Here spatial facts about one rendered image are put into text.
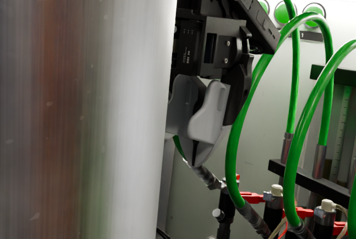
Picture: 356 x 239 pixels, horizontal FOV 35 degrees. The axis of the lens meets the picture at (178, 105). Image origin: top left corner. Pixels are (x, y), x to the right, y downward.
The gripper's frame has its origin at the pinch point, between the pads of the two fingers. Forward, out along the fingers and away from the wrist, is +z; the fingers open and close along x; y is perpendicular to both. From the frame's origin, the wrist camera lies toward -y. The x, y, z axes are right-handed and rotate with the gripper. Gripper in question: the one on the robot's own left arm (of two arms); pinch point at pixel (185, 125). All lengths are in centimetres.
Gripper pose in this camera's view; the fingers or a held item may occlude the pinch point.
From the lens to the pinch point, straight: 75.2
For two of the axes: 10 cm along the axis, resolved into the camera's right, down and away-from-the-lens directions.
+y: -5.2, 7.0, -4.9
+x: 6.6, -0.3, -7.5
